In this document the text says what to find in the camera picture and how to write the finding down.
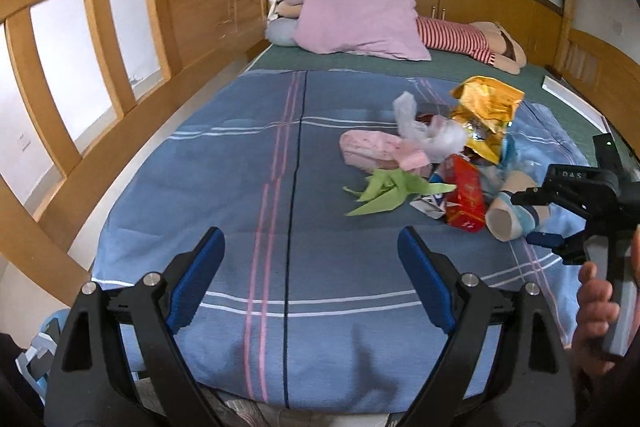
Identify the light blue plastic bag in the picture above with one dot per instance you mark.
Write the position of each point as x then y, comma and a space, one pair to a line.
515, 154

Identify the green paper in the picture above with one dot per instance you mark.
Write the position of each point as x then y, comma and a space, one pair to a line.
385, 194

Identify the blue striped blanket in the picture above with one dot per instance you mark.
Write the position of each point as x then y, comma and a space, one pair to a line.
225, 207

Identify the gold snack bag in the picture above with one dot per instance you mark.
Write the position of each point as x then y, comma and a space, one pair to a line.
487, 107

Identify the person's right hand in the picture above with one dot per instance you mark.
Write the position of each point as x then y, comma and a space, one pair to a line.
595, 307

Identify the pink pillow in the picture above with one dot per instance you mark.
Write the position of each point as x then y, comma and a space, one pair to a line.
355, 17

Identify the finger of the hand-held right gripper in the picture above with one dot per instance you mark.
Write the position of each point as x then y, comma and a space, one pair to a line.
542, 239
530, 197

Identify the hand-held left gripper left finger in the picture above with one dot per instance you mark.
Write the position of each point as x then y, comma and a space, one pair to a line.
195, 279

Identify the wooden bed headboard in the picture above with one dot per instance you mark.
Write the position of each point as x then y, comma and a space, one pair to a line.
200, 2

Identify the grey-blue plush toy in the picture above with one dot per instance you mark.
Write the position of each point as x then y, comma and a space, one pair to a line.
281, 32

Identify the pink wrapper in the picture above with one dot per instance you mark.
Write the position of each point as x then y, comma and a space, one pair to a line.
365, 149

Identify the blue plastic stool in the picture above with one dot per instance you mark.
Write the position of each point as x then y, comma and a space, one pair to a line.
47, 332

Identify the green bed sheet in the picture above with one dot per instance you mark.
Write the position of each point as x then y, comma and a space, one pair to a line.
350, 63

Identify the blue and white packet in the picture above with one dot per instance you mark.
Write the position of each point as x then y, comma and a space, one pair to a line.
432, 202

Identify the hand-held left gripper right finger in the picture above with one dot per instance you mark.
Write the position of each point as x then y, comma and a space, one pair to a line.
425, 279

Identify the light blue paper cup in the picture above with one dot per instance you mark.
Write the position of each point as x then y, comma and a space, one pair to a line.
505, 222

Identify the clear plastic wrap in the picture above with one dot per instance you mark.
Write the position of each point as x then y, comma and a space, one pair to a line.
407, 117

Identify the doll with red striped shirt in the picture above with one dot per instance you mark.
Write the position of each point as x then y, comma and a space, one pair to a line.
450, 37

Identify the red snack packet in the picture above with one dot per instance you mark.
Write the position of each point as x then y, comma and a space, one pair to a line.
467, 197

